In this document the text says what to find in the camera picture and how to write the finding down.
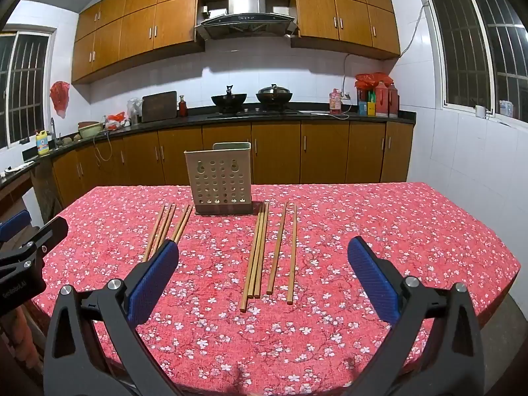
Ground white wall cable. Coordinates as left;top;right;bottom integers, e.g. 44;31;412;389
309;2;430;121

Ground clear plastic bag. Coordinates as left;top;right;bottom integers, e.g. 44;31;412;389
126;98;144;125

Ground wooden lower kitchen cabinets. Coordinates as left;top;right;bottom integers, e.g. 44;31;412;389
51;120;414;207

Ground black kitchen countertop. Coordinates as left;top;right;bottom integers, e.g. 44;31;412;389
0;103;416;186

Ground green basin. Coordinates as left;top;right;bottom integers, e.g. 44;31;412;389
78;121;105;140

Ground black wok with lid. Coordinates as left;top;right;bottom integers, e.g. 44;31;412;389
256;83;293;110

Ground red floral tablecloth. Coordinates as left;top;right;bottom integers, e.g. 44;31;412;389
35;181;521;396

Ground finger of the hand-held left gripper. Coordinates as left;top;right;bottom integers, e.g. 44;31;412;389
0;210;33;242
0;215;69;272

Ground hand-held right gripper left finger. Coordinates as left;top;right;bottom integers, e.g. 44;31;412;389
43;239;182;396

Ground large barred window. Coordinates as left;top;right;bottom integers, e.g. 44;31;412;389
418;0;528;120

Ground dark wooden cutting board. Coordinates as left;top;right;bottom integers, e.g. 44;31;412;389
141;91;178;123

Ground barred window with white frame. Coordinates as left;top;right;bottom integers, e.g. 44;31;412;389
0;25;56;149

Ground beige perforated chopstick holder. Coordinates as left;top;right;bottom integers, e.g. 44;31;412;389
184;142;253;216

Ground black gas stove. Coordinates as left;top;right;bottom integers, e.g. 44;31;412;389
206;107;300;118

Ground crumpled red plastic bag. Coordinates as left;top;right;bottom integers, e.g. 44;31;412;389
355;72;388;90

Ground steel range hood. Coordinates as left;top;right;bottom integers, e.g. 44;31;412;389
194;0;298;42

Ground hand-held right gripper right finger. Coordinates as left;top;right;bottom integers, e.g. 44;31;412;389
347;237;483;396

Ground red plastic bag on hook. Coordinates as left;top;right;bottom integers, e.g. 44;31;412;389
49;81;71;116

